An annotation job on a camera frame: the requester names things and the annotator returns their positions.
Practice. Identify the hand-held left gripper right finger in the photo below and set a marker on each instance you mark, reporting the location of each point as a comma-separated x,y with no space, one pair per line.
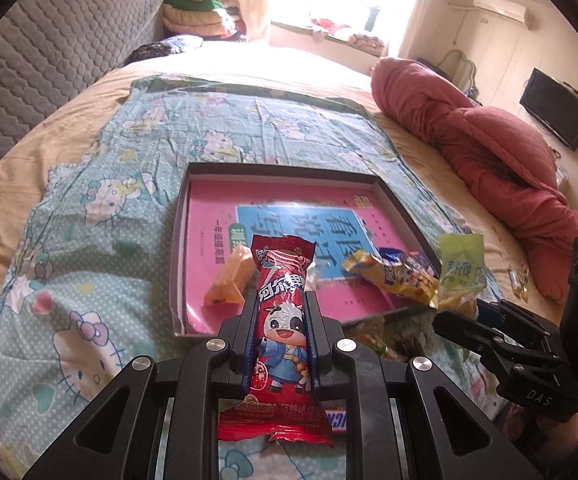
314,360

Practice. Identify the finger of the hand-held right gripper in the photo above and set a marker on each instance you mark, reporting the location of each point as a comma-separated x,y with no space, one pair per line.
514,317
469,330

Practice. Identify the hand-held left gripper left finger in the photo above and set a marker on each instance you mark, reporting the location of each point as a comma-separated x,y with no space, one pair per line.
248,360

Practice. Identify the red lollipop packet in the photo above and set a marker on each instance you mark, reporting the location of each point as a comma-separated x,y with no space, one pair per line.
281,330

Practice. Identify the brown chocolate bar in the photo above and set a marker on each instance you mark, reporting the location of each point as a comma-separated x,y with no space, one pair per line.
338,419

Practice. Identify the green snack packet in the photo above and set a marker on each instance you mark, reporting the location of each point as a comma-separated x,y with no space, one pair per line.
461,265

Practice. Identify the orange snack packet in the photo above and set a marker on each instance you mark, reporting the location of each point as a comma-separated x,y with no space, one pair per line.
229,275

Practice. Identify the yellow snack packet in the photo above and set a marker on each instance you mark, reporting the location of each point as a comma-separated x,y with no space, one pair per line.
394,277

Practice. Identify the shallow dark cardboard box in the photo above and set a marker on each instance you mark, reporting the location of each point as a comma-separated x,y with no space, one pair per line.
179,260

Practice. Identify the small wrapped candies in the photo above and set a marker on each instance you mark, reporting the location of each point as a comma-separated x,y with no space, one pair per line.
519,280

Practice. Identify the pink book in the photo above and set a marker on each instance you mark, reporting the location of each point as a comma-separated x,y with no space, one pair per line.
209,220

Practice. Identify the black television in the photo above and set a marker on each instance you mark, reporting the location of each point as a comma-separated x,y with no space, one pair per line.
556,107

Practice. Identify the red quilt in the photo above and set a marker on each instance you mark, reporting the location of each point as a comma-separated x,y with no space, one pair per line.
469,125

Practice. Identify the cartoon cat printed blanket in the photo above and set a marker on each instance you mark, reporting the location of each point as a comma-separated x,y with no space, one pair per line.
94,200

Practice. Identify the beige bed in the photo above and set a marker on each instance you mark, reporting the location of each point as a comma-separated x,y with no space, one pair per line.
19,160

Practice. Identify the white air conditioner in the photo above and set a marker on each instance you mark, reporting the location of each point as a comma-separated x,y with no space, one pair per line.
499,7

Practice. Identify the colourful clothes pile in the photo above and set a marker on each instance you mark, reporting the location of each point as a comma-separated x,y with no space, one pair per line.
364,40

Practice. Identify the cream curtain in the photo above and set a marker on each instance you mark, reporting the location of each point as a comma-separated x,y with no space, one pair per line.
424,10
254,0

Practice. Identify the dark patterned pillow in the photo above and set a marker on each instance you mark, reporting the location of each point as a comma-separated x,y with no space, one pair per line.
169,45

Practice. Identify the stack of folded blankets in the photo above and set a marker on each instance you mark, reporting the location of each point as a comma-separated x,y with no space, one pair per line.
199,15

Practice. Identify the grey quilted headboard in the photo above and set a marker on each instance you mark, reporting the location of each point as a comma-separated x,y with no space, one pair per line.
44,50

